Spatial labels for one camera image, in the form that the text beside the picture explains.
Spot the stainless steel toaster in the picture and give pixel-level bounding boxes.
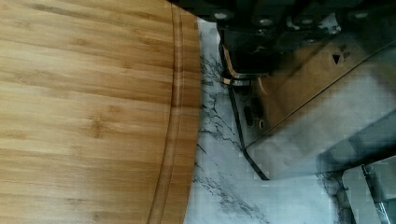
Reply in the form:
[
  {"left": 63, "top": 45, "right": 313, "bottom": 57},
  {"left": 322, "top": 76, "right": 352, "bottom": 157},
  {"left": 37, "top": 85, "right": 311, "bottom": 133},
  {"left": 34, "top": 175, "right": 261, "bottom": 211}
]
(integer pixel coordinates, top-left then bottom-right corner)
[{"left": 230, "top": 18, "right": 395, "bottom": 180}]

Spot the bamboo cutting board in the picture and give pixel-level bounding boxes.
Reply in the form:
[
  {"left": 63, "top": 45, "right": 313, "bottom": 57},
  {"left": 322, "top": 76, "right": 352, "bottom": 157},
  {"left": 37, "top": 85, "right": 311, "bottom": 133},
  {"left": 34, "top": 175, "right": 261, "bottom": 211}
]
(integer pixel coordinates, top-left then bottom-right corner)
[{"left": 0, "top": 0, "right": 201, "bottom": 224}]

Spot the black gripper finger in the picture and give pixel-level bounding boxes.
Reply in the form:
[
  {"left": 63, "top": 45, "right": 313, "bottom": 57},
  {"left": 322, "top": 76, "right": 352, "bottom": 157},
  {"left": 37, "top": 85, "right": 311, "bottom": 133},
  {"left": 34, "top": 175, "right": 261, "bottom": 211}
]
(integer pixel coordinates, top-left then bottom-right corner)
[{"left": 218, "top": 18, "right": 299, "bottom": 75}]

